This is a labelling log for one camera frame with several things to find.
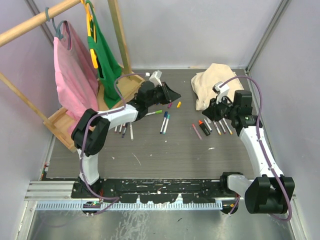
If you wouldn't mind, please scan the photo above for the teal cap marker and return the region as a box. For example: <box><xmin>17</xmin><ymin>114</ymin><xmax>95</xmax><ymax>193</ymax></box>
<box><xmin>162</xmin><ymin>114</ymin><xmax>171</xmax><ymax>134</ymax></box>

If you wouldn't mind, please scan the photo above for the grey clothes hanger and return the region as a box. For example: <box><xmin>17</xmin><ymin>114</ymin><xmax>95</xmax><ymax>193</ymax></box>
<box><xmin>44</xmin><ymin>6</ymin><xmax>70</xmax><ymax>41</ymax></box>

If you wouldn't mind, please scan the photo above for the dark purple marker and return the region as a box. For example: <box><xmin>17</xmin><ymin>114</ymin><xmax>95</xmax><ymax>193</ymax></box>
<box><xmin>121</xmin><ymin>123</ymin><xmax>128</xmax><ymax>138</ymax></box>

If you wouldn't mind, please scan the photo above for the beige cloth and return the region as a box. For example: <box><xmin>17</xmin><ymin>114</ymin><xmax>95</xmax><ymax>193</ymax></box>
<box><xmin>191</xmin><ymin>63</ymin><xmax>236</xmax><ymax>111</ymax></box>

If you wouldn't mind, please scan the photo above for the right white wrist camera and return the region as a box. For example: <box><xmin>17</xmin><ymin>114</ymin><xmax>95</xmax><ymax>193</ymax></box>
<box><xmin>212</xmin><ymin>81</ymin><xmax>230</xmax><ymax>104</ymax></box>

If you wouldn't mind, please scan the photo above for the white grey marker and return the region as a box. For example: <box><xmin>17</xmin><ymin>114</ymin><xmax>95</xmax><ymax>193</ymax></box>
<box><xmin>129</xmin><ymin>122</ymin><xmax>134</xmax><ymax>141</ymax></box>

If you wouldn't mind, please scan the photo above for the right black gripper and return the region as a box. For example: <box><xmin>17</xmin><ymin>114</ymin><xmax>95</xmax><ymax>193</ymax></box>
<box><xmin>202</xmin><ymin>94</ymin><xmax>238</xmax><ymax>122</ymax></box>

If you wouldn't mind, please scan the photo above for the green shirt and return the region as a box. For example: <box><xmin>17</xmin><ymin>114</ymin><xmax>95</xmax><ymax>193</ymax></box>
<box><xmin>86</xmin><ymin>0</ymin><xmax>122</xmax><ymax>109</ymax></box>

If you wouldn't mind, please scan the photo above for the slotted cable duct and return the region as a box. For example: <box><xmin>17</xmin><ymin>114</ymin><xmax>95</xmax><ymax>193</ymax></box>
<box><xmin>35</xmin><ymin>199</ymin><xmax>223</xmax><ymax>211</ymax></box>

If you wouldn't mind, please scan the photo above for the wooden clothes rack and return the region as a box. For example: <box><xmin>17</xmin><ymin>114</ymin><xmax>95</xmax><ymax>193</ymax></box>
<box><xmin>0</xmin><ymin>0</ymin><xmax>145</xmax><ymax>153</ymax></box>

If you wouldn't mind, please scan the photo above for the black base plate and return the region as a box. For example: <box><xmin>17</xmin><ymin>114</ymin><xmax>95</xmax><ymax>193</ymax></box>
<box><xmin>71</xmin><ymin>177</ymin><xmax>250</xmax><ymax>204</ymax></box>

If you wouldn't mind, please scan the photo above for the orange cap marker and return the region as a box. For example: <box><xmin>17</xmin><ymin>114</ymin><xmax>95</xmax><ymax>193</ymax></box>
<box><xmin>213</xmin><ymin>121</ymin><xmax>222</xmax><ymax>135</ymax></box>

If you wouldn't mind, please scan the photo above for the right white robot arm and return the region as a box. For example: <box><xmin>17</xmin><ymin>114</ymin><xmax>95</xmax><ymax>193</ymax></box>
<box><xmin>202</xmin><ymin>90</ymin><xmax>295</xmax><ymax>216</ymax></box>

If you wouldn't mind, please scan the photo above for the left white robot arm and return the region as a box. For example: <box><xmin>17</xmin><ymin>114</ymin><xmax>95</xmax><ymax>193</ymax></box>
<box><xmin>71</xmin><ymin>81</ymin><xmax>181</xmax><ymax>198</ymax></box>

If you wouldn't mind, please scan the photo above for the pink pen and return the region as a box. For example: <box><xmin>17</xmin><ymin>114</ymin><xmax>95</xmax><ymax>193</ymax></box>
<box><xmin>192</xmin><ymin>123</ymin><xmax>203</xmax><ymax>140</ymax></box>

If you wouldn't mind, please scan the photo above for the pink shirt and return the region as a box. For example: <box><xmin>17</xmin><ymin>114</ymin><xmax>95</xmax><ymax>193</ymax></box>
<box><xmin>53</xmin><ymin>21</ymin><xmax>99</xmax><ymax>121</ymax></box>

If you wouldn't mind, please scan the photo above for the yellow clothes hanger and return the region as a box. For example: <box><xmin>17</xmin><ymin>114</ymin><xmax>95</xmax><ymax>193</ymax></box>
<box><xmin>80</xmin><ymin>0</ymin><xmax>99</xmax><ymax>69</ymax></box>

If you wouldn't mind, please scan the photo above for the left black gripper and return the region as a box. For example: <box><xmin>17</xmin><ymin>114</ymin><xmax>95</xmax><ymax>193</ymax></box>
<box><xmin>146</xmin><ymin>82</ymin><xmax>181</xmax><ymax>108</ymax></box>

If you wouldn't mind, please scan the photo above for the orange black highlighter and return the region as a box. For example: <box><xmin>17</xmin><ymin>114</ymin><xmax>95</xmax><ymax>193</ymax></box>
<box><xmin>198</xmin><ymin>120</ymin><xmax>211</xmax><ymax>136</ymax></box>

